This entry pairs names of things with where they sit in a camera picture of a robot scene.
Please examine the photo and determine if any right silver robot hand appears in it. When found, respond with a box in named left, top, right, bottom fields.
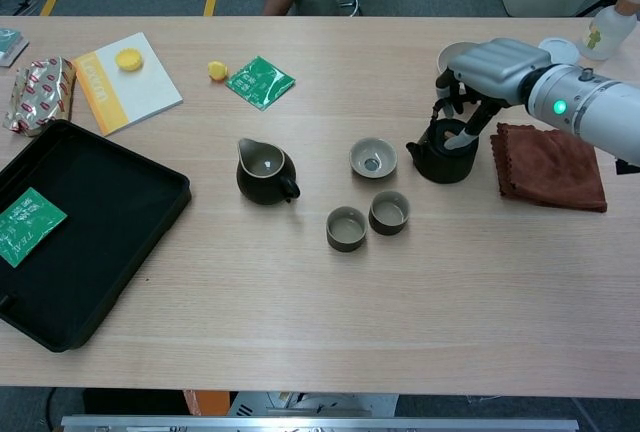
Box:
left=429, top=37, right=551, bottom=153

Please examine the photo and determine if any black teapot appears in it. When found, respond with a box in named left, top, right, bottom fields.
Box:
left=405, top=116, right=480, bottom=185

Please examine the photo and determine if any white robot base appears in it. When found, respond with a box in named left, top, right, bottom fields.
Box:
left=227, top=391, right=399, bottom=418

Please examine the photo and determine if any white ceramic bowl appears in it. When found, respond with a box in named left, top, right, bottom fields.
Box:
left=437, top=41, right=482, bottom=76

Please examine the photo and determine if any white round lid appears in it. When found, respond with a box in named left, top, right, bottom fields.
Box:
left=538, top=36, right=581, bottom=66

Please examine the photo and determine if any frosted bottle with cork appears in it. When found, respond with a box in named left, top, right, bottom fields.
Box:
left=579, top=0, right=640, bottom=62

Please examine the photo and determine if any brown folded cloth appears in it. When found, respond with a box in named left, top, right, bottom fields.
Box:
left=489, top=122, right=609, bottom=214

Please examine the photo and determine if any wide grey tea bowl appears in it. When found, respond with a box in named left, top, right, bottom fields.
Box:
left=348, top=137, right=399, bottom=182

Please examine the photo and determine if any right grey teacup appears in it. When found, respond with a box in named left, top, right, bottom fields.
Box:
left=368, top=189, right=411, bottom=237

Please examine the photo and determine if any grey teacup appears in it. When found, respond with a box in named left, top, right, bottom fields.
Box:
left=325, top=205, right=369, bottom=253
left=368, top=189, right=411, bottom=237

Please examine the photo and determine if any left grey teacup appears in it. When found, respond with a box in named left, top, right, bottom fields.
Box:
left=325, top=205, right=369, bottom=253

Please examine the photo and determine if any green tea packet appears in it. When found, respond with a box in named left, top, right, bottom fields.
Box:
left=0, top=187, right=69, bottom=269
left=224, top=55, right=297, bottom=112

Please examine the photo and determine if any dark brown ceramic pitcher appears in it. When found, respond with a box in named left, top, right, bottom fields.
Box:
left=235, top=137, right=302, bottom=206

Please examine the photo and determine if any yellow white Lexicon book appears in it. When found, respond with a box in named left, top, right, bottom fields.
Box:
left=71, top=31, right=185, bottom=137

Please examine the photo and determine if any large yellow bottle cap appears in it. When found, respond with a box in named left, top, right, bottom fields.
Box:
left=115, top=48, right=146, bottom=73

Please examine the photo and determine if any black plastic tray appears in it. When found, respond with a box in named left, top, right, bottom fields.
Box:
left=0, top=119, right=193, bottom=353

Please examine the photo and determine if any orange part under table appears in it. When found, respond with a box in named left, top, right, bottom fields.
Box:
left=182, top=389, right=231, bottom=418

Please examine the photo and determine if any gold red foil packet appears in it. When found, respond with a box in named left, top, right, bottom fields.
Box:
left=2, top=56, right=77, bottom=137

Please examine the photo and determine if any teal white small box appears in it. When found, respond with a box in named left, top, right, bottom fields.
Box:
left=0, top=27, right=30, bottom=68

